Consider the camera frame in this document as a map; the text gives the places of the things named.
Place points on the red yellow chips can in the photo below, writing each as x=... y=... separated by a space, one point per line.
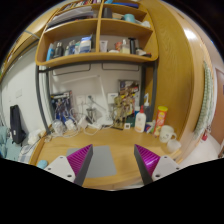
x=160 y=119

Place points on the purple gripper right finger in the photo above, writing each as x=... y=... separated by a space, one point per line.
x=153 y=167

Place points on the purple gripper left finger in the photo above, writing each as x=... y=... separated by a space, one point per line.
x=73 y=167

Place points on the small white bowl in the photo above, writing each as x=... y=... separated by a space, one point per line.
x=173 y=145

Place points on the black backpack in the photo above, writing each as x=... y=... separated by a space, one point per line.
x=18 y=134

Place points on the wooden wall shelf unit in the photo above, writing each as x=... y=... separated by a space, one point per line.
x=101 y=27

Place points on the light blue mouse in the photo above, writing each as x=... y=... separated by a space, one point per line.
x=42 y=164

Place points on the white glue bottle red cap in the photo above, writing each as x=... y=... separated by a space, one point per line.
x=140 y=120

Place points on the white mug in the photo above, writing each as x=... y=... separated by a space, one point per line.
x=167 y=133

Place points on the blue bottle on shelf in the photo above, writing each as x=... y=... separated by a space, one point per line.
x=50 y=52

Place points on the robot model figure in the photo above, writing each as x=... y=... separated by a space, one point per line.
x=123 y=107

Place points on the black bottle on shelf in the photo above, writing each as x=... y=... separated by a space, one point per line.
x=132 y=45

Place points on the teal cup on shelf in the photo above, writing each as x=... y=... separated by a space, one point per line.
x=129 y=18

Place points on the blue robot model box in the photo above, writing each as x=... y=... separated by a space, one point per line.
x=62 y=104

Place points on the white power adapter with cables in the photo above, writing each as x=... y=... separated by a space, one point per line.
x=70 y=125

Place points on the grey mouse pad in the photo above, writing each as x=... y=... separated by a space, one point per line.
x=102 y=163

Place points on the white desk lamp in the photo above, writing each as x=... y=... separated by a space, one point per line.
x=89 y=94

